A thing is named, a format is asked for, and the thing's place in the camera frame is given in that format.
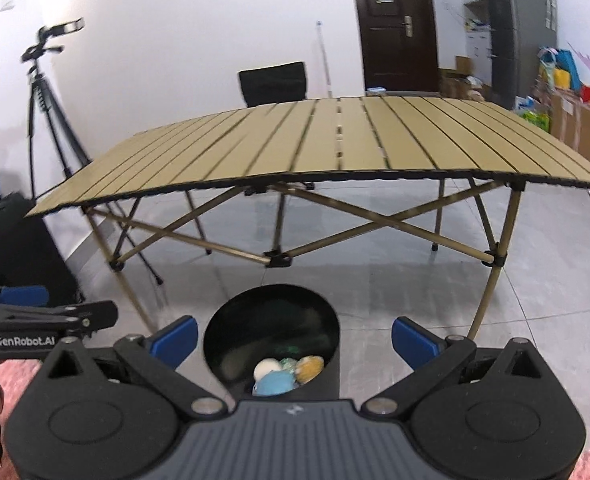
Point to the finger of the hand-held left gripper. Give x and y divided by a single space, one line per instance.
25 296
85 317

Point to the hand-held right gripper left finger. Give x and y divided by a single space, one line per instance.
175 342

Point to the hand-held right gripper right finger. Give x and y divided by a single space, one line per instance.
415 342

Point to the black trash bin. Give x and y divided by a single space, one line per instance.
270 320

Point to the yellow plush toy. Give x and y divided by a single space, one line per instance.
310 369

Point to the light blue fluffy cloth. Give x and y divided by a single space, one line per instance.
275 385

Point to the clear plastic bag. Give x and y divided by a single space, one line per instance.
289 364

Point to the black bag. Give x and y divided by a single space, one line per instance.
20 250

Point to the black tripod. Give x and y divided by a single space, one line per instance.
42 95

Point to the tan folding table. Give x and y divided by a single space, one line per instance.
375 135

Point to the green packet bag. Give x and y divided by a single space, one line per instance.
537 121

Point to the small cardboard box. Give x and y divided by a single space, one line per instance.
462 82

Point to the large cardboard box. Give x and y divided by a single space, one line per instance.
572 125

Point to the black folding chair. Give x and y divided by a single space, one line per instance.
272 85

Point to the yellow gift bag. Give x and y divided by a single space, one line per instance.
561 80

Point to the blue gift bag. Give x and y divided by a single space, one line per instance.
570 67

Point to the dark brown door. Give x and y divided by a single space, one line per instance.
395 25

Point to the white cabinet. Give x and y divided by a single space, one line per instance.
477 25

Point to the grey refrigerator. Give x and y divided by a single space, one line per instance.
520 35

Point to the phone on tripod mount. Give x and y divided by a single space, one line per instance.
62 29

